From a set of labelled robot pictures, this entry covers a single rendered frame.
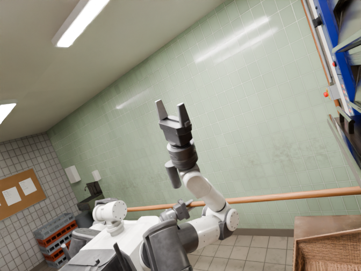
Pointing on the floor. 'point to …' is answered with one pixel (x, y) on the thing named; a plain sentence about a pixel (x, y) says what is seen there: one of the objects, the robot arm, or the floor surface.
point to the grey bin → (84, 220)
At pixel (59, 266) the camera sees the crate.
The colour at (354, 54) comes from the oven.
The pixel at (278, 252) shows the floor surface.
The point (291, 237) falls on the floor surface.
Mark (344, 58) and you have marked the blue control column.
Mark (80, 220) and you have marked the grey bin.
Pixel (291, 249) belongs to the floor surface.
